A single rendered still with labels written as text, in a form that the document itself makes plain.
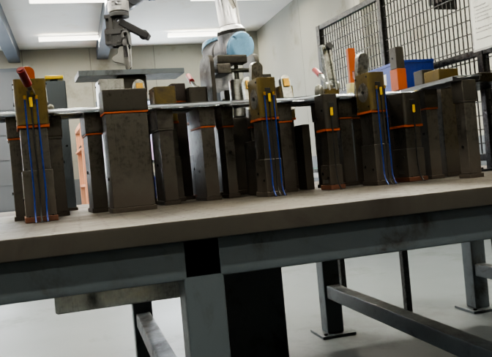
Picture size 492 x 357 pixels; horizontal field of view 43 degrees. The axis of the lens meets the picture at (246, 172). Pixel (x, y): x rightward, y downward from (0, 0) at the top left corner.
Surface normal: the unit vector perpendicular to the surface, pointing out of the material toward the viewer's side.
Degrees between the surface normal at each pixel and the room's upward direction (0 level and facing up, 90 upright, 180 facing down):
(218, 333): 90
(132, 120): 90
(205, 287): 90
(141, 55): 90
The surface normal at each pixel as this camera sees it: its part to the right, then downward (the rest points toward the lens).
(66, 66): 0.26, -0.02
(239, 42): 0.56, 0.08
